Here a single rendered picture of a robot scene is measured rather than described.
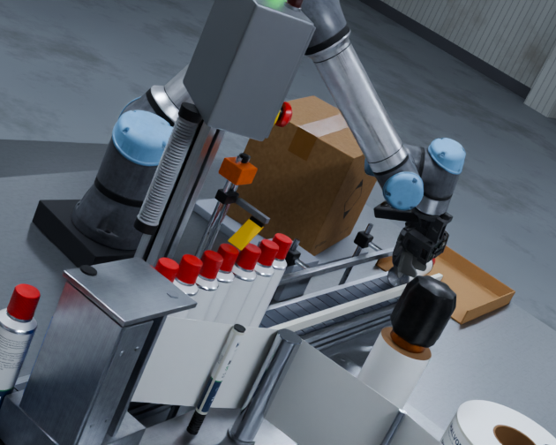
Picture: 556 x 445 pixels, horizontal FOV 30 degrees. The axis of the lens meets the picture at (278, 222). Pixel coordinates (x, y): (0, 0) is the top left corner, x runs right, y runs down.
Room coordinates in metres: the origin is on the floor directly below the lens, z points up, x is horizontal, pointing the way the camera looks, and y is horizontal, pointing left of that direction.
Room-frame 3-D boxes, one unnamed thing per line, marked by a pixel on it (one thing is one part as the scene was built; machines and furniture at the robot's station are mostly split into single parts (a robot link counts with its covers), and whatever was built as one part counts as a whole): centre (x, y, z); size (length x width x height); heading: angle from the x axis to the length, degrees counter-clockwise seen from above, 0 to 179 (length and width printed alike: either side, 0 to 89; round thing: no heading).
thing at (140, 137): (1.82, 0.29, 1.05); 0.13 x 0.12 x 0.14; 10
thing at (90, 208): (1.81, 0.29, 0.93); 0.15 x 0.15 x 0.10
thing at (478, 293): (2.43, -0.44, 0.85); 0.30 x 0.26 x 0.04; 152
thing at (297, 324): (1.79, -0.15, 0.90); 1.07 x 0.01 x 0.02; 152
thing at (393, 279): (2.25, -0.33, 0.91); 0.20 x 0.05 x 0.05; 159
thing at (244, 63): (1.49, 0.14, 1.38); 0.17 x 0.10 x 0.19; 27
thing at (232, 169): (1.57, 0.07, 1.04); 0.10 x 0.04 x 0.33; 62
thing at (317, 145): (2.32, -0.02, 0.99); 0.30 x 0.24 x 0.27; 163
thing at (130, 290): (1.13, 0.13, 1.14); 0.14 x 0.11 x 0.01; 152
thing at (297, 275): (1.82, -0.08, 0.95); 1.07 x 0.01 x 0.01; 152
